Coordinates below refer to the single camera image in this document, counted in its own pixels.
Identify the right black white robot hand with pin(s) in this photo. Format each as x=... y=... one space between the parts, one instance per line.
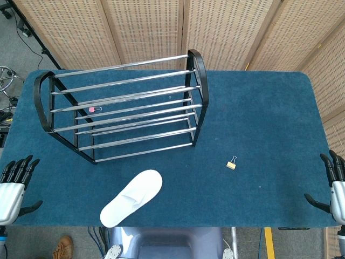
x=339 y=197

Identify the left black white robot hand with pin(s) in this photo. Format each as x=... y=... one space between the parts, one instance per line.
x=9 y=194

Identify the white disposable slipper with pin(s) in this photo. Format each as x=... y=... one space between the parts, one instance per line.
x=129 y=199

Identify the brown leather shoe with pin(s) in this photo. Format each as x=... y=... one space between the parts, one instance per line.
x=63 y=248

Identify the black chrome shoe rack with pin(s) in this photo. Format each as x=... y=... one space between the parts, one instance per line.
x=204 y=86

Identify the yellow binder clip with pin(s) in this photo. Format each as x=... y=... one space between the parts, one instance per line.
x=231 y=166

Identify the white metal pole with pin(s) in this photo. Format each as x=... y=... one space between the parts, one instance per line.
x=234 y=240

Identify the pink binder clip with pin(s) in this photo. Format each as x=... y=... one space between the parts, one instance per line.
x=91 y=109

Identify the blue carpet table mat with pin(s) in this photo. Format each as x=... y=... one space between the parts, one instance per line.
x=242 y=121

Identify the chrome chair base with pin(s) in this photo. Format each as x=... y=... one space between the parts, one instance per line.
x=6 y=69

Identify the black metal stand bar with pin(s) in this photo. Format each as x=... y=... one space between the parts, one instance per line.
x=45 y=53

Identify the black caster wheel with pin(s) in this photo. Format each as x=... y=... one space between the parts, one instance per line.
x=6 y=13
x=26 y=33

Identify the grey robot torso base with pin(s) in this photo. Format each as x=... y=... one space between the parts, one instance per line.
x=167 y=242

